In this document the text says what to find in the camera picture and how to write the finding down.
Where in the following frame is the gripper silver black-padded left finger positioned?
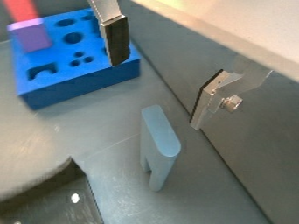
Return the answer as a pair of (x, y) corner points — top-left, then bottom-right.
(88, 0), (130, 67)

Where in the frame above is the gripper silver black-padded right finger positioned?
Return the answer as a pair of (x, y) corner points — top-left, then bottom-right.
(191, 56), (273, 130)

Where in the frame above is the red rectangular block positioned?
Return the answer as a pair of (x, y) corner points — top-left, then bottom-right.
(2, 0), (39, 22)

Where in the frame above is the purple block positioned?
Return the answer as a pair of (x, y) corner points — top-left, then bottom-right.
(8, 17), (52, 53)

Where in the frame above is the light blue square-circle object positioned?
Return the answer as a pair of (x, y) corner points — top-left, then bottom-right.
(140, 105), (182, 191)

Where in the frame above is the blue shape-sorter base block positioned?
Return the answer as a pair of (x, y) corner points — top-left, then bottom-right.
(10, 9), (140, 110)

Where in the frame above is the black curved fixture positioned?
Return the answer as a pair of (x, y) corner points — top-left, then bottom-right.
(0, 157), (104, 224)

